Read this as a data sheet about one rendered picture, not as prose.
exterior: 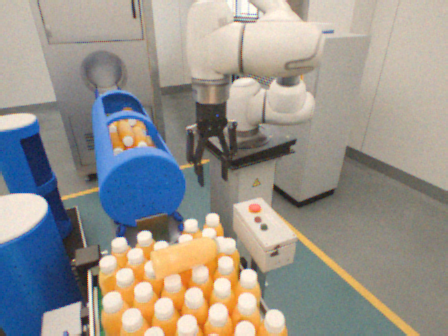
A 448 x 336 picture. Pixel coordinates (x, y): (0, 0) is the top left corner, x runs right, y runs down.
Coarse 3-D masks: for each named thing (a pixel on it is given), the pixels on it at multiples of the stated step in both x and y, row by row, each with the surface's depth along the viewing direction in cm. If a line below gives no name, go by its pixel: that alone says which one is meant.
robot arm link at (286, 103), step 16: (288, 0) 99; (304, 0) 98; (304, 16) 102; (288, 80) 119; (272, 96) 125; (288, 96) 121; (304, 96) 124; (272, 112) 128; (288, 112) 126; (304, 112) 126
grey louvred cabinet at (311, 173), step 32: (320, 64) 205; (352, 64) 221; (320, 96) 219; (352, 96) 237; (288, 128) 249; (320, 128) 235; (288, 160) 259; (320, 160) 253; (288, 192) 271; (320, 192) 275
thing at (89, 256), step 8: (88, 248) 88; (96, 248) 88; (80, 256) 85; (88, 256) 85; (96, 256) 85; (72, 264) 83; (80, 264) 83; (88, 264) 83; (96, 264) 85; (80, 272) 84; (80, 280) 85; (88, 280) 86; (96, 280) 87; (88, 288) 87
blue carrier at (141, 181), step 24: (120, 96) 162; (96, 120) 135; (144, 120) 127; (96, 144) 117; (120, 168) 90; (144, 168) 94; (168, 168) 97; (120, 192) 94; (144, 192) 97; (168, 192) 101; (120, 216) 98; (144, 216) 102; (168, 216) 106
